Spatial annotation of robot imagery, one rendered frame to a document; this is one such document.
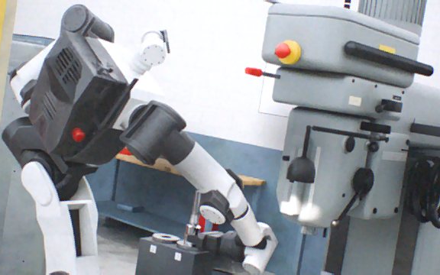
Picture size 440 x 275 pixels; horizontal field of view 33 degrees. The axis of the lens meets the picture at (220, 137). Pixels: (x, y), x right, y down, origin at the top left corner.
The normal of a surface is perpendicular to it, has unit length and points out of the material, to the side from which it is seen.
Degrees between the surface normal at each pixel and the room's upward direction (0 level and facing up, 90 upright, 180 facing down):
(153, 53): 116
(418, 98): 90
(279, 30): 90
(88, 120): 124
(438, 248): 88
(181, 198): 90
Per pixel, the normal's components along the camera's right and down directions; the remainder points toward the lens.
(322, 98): -0.64, -0.06
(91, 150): 0.38, 0.80
